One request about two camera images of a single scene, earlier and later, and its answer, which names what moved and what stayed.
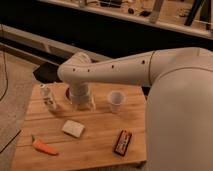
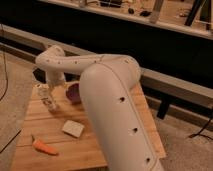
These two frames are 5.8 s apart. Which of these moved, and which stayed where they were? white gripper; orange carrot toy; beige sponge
Moved: white gripper
Stayed: beige sponge; orange carrot toy
